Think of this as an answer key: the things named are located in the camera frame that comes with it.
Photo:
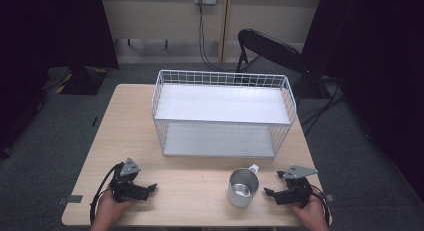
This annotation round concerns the grey tape strip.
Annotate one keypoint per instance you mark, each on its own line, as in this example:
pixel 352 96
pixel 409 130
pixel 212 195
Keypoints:
pixel 70 199
pixel 329 197

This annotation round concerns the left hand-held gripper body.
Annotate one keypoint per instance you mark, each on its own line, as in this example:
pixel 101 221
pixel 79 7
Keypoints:
pixel 124 186

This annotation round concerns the dark stand base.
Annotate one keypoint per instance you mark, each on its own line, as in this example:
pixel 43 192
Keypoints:
pixel 78 79

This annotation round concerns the silver metal cup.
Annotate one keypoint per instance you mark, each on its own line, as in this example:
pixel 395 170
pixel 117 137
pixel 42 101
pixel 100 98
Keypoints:
pixel 242 188

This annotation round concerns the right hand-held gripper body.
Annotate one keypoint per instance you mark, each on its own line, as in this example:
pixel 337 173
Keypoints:
pixel 295 191

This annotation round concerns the black curtain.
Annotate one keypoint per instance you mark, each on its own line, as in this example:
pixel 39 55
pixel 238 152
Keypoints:
pixel 40 41
pixel 376 57

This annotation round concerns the person's left hand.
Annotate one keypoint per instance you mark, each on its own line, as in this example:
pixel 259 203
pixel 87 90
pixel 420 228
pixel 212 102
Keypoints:
pixel 111 206

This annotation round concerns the black folding chair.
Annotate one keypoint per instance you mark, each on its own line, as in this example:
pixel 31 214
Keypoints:
pixel 270 49

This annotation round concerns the person's right hand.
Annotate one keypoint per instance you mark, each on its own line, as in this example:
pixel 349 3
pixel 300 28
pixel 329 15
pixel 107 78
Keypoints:
pixel 308 212

